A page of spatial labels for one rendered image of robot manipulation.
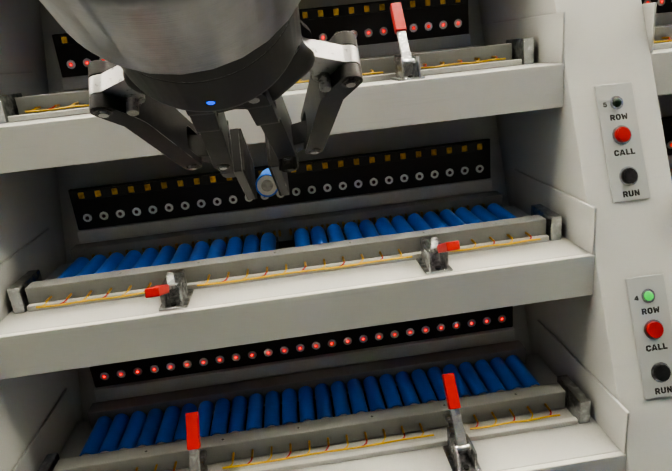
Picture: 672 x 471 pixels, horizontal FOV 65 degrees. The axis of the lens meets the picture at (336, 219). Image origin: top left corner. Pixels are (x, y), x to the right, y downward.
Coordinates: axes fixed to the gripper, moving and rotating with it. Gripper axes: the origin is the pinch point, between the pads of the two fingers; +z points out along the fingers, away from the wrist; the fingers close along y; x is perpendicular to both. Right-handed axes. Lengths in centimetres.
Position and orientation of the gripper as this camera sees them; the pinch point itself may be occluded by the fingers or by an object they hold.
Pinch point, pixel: (261, 165)
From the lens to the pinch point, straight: 38.3
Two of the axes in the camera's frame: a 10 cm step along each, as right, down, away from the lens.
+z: -0.1, 2.3, 9.7
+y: -9.9, 1.3, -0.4
